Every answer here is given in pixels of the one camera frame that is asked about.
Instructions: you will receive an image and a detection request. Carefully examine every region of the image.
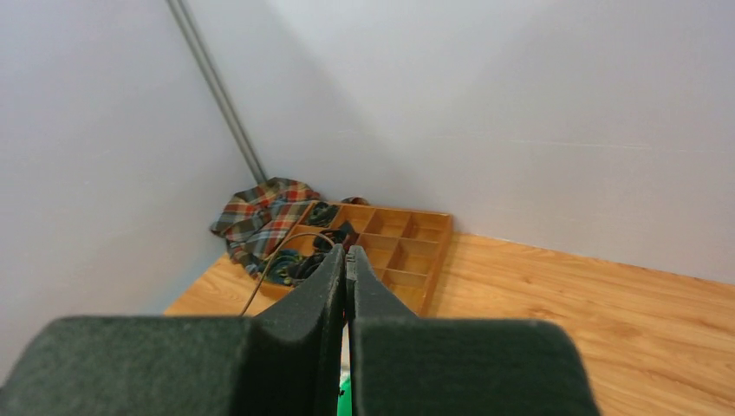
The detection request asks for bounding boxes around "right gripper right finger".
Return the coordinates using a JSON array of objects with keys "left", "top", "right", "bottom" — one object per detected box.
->
[{"left": 346, "top": 246, "right": 600, "bottom": 415}]

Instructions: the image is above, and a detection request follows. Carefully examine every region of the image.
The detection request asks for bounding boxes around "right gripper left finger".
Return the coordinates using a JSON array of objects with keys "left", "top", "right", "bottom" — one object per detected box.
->
[{"left": 1, "top": 245, "right": 345, "bottom": 415}]

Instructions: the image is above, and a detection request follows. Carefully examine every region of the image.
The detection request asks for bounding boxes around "brown cable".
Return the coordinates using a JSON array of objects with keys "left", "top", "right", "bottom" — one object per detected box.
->
[{"left": 238, "top": 231, "right": 337, "bottom": 318}]

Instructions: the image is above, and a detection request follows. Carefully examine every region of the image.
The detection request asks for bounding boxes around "green plastic bin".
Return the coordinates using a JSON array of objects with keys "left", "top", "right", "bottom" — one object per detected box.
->
[{"left": 336, "top": 374, "right": 352, "bottom": 416}]

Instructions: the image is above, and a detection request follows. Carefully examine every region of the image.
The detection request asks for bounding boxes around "rolled green-black belt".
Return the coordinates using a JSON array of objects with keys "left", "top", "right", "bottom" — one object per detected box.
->
[{"left": 258, "top": 249, "right": 306, "bottom": 286}]

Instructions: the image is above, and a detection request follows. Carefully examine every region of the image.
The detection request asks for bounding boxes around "rolled dark patterned belt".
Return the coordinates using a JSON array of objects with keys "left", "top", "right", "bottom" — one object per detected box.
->
[{"left": 289, "top": 252, "right": 327, "bottom": 285}]

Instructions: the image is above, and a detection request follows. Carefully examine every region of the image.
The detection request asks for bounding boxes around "wooden compartment tray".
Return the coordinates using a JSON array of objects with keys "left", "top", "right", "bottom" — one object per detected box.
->
[{"left": 283, "top": 202, "right": 453, "bottom": 316}]

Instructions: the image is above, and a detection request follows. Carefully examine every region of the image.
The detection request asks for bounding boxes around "rolled dark belt middle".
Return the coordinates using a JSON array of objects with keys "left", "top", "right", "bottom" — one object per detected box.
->
[{"left": 313, "top": 221, "right": 359, "bottom": 252}]

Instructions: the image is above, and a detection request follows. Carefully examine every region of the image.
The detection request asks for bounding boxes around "plaid cloth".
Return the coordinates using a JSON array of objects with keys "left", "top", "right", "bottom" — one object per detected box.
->
[{"left": 209, "top": 177, "right": 368, "bottom": 276}]

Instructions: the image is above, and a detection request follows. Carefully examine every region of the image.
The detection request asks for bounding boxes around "rolled dark belt top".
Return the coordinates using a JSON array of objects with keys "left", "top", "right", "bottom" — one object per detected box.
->
[{"left": 302, "top": 201, "right": 340, "bottom": 228}]

